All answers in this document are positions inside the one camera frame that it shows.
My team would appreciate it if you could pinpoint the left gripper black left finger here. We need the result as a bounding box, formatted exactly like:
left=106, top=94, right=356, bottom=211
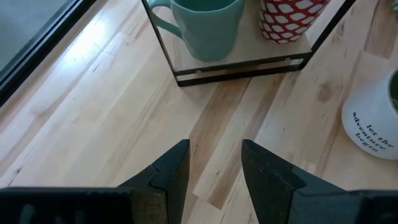
left=0, top=139, right=190, bottom=224

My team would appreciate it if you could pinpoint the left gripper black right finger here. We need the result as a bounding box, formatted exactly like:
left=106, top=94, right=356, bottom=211
left=241, top=139, right=398, bottom=224

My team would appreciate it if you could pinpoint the white mug with black lettering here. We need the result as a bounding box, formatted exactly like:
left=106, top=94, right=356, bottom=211
left=341, top=68, right=398, bottom=161

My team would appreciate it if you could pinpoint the red white lattice mug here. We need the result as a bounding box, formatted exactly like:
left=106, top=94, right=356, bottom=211
left=259, top=0, right=331, bottom=45

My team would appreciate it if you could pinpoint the green mug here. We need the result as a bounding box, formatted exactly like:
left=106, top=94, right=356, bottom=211
left=147, top=0, right=246, bottom=62

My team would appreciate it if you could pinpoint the black table frame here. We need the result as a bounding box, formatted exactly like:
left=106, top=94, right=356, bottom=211
left=0, top=0, right=98, bottom=107

